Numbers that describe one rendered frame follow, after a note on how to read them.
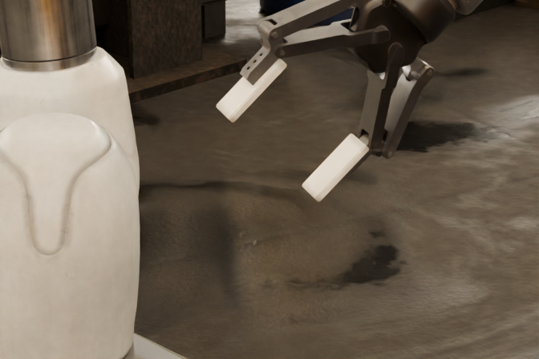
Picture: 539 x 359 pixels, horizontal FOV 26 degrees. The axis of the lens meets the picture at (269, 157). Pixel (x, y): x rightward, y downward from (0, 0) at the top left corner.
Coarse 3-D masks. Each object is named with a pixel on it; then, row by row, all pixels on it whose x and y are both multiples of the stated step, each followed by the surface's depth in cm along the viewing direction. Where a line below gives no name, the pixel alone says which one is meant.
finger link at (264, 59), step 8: (272, 24) 101; (264, 32) 101; (264, 40) 102; (280, 40) 102; (264, 48) 102; (272, 48) 102; (256, 56) 103; (264, 56) 102; (272, 56) 102; (248, 64) 103; (256, 64) 102; (264, 64) 102; (272, 64) 102; (248, 72) 102; (256, 72) 102; (264, 72) 102; (248, 80) 102; (256, 80) 102
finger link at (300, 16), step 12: (312, 0) 103; (324, 0) 103; (336, 0) 102; (348, 0) 102; (288, 12) 102; (300, 12) 102; (312, 12) 101; (324, 12) 102; (336, 12) 102; (264, 24) 101; (276, 24) 103; (288, 24) 101; (300, 24) 101; (312, 24) 102; (276, 36) 101
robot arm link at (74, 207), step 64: (64, 128) 107; (0, 192) 103; (64, 192) 103; (128, 192) 107; (0, 256) 103; (64, 256) 103; (128, 256) 108; (0, 320) 105; (64, 320) 105; (128, 320) 110
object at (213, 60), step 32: (128, 0) 320; (160, 0) 327; (192, 0) 336; (96, 32) 352; (128, 32) 323; (160, 32) 330; (192, 32) 339; (128, 64) 340; (160, 64) 333; (192, 64) 340; (224, 64) 340
